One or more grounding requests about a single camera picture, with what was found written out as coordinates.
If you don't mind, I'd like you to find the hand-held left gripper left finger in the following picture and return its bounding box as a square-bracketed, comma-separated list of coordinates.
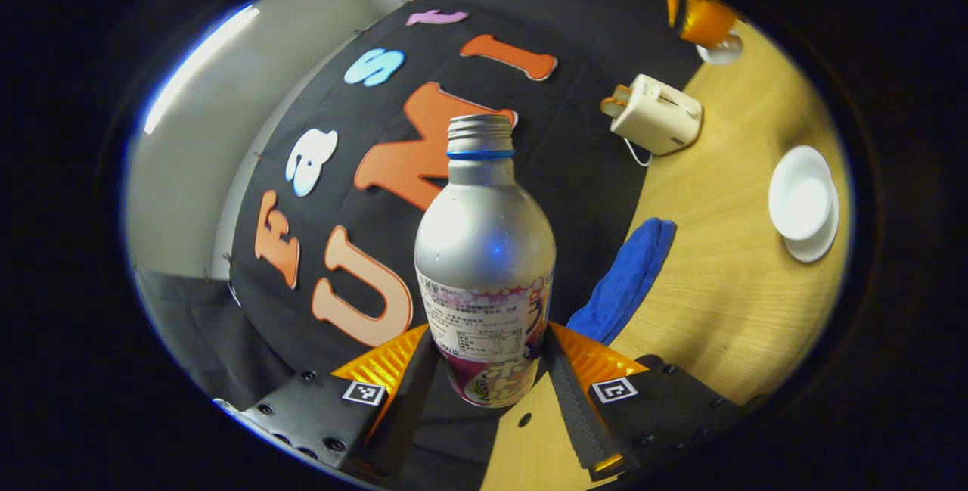
[216, 323, 439, 480]

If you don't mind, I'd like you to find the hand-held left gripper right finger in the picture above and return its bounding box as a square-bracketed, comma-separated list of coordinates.
[541, 321, 749, 481]

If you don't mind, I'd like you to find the white teacup lid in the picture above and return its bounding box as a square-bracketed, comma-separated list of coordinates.
[696, 31, 744, 67]

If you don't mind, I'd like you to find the silver water bottle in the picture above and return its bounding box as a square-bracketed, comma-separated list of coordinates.
[414, 114, 557, 409]

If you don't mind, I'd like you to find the white teacup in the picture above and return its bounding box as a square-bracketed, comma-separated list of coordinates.
[768, 145, 835, 241]

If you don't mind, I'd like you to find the black backdrop cloth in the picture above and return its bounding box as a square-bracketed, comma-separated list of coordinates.
[136, 0, 708, 469]

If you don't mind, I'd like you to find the white toaster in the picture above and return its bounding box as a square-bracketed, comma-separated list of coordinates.
[611, 73, 704, 157]

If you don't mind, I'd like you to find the blue folded towel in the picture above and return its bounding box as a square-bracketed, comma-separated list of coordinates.
[567, 217, 678, 346]

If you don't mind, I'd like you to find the white saucer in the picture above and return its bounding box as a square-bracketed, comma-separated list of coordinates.
[783, 173, 841, 263]

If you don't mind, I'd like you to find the white toaster cable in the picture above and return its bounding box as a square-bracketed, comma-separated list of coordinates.
[622, 137, 653, 168]

